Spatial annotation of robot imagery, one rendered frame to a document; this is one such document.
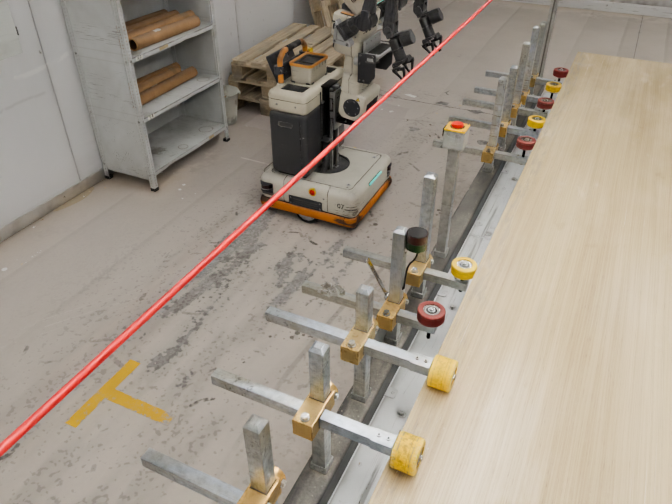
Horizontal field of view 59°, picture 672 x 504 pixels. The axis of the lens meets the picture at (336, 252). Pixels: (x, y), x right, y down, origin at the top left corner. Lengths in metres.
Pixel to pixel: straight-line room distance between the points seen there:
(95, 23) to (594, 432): 3.37
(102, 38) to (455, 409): 3.12
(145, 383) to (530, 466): 1.87
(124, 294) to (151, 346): 0.45
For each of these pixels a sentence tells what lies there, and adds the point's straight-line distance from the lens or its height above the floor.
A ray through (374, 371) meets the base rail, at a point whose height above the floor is 0.70.
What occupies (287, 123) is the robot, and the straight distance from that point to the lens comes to 3.49.
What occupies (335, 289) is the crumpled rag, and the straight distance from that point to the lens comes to 1.80.
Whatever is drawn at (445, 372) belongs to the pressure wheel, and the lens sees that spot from 1.45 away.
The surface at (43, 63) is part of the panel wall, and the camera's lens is 4.04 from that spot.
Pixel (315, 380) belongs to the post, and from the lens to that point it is 1.33.
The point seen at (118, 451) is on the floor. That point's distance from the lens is 2.63.
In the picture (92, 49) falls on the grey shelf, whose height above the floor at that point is 0.92.
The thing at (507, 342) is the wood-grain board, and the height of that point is 0.90.
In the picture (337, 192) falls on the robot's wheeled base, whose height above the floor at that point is 0.27.
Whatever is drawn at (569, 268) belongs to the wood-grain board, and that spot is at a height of 0.90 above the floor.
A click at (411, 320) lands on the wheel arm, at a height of 0.86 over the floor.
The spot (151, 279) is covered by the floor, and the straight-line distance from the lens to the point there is 3.40.
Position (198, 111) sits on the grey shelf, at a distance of 4.88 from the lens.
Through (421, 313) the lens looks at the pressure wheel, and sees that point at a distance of 1.69.
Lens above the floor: 2.03
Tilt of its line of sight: 36 degrees down
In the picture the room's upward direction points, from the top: straight up
